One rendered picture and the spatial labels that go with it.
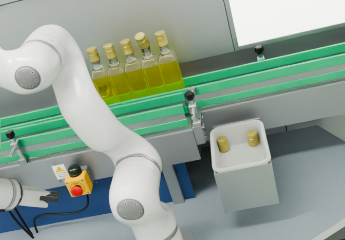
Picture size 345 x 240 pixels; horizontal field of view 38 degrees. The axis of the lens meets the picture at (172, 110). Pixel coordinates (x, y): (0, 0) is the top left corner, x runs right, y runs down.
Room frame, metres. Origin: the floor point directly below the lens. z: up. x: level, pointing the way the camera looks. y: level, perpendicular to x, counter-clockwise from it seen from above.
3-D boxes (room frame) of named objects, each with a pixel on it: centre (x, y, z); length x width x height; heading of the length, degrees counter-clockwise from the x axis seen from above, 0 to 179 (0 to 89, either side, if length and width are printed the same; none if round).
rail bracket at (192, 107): (1.38, -0.07, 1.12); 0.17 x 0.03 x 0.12; 170
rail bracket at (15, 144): (1.44, 0.53, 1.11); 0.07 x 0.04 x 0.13; 170
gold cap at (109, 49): (1.54, 0.14, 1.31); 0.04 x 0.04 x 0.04
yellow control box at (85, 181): (1.39, 0.37, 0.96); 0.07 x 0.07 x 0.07; 80
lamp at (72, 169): (1.39, 0.37, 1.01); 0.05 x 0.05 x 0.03
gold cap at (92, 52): (1.55, 0.19, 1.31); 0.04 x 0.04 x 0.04
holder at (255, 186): (1.28, -0.17, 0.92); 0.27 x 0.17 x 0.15; 170
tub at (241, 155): (1.26, -0.16, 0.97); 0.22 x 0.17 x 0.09; 170
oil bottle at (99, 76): (1.55, 0.19, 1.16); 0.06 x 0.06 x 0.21; 79
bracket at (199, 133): (1.39, -0.07, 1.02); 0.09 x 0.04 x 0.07; 170
